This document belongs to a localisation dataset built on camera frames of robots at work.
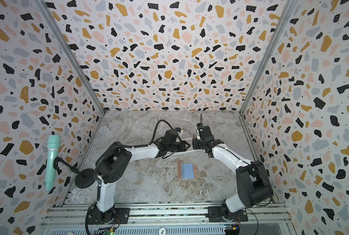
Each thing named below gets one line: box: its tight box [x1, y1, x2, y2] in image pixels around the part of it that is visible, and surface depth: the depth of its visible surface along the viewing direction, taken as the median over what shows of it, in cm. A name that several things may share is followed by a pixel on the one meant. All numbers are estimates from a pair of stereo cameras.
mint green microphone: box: [45, 134, 61, 192], surface depth 64 cm
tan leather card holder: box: [176, 159, 198, 180], surface depth 92 cm
